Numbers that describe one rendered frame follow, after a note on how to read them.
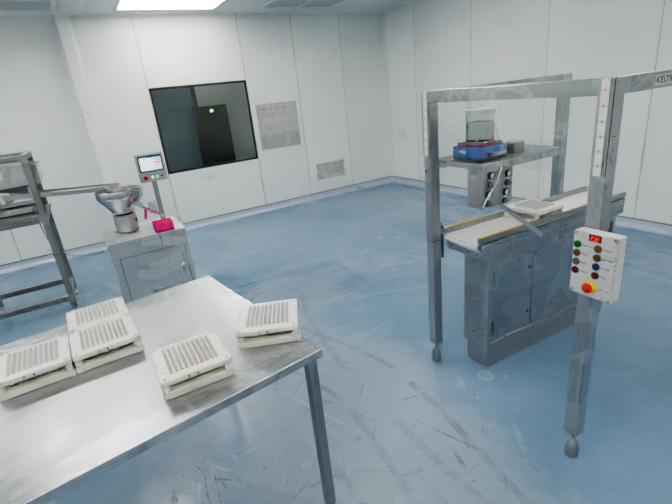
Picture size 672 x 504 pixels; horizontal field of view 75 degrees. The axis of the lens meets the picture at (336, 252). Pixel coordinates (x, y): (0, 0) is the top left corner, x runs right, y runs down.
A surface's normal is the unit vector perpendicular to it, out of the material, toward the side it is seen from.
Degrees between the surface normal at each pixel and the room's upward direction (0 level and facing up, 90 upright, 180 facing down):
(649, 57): 90
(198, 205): 90
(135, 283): 90
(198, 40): 90
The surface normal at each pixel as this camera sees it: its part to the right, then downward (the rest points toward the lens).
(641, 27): -0.85, 0.26
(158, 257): 0.53, 0.25
